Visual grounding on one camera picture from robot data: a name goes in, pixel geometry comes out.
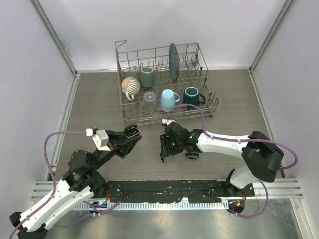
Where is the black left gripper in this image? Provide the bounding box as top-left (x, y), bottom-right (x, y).
top-left (90, 129), bottom-right (142, 172)

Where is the small black earbud case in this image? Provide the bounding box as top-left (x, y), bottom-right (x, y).
top-left (124, 124), bottom-right (140, 139)

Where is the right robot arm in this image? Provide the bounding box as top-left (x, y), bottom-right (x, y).
top-left (160, 119), bottom-right (284, 197)

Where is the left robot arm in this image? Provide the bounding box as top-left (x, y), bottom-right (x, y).
top-left (10, 124), bottom-right (142, 239)

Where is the clear glass tumbler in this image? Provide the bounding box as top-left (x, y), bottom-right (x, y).
top-left (141, 91), bottom-right (156, 114)

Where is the light blue mug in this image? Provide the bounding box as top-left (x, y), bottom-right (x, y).
top-left (160, 89), bottom-right (181, 112)

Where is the dark green mug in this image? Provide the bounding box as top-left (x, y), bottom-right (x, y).
top-left (182, 87), bottom-right (206, 106)

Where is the striped ceramic mug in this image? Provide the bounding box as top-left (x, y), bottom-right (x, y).
top-left (121, 77), bottom-right (141, 101)

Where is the grey ceramic cup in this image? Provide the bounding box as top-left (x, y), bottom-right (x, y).
top-left (139, 67), bottom-right (155, 88)

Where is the dark teal plate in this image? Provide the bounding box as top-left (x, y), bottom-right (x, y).
top-left (169, 43), bottom-right (179, 82)

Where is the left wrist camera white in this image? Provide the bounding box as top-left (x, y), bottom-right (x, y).
top-left (85, 128), bottom-right (111, 151)

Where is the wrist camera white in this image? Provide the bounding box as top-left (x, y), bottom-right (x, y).
top-left (161, 119), bottom-right (176, 127)
top-left (85, 128), bottom-right (111, 151)

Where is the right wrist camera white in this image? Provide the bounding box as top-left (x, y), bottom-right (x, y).
top-left (161, 119), bottom-right (176, 127)

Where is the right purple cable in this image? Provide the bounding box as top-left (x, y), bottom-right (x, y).
top-left (164, 104), bottom-right (299, 219)

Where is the purple cable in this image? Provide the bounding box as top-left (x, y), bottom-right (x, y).
top-left (164, 104), bottom-right (299, 219)
top-left (8, 130), bottom-right (88, 239)

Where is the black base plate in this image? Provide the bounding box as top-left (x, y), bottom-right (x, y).
top-left (79, 179), bottom-right (255, 204)

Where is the metal wire dish rack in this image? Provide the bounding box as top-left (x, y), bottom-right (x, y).
top-left (115, 40), bottom-right (220, 125)

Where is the white slotted cable duct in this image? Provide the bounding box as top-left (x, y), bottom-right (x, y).
top-left (53, 201), bottom-right (230, 211)

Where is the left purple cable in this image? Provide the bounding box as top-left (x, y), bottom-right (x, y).
top-left (8, 130), bottom-right (88, 239)

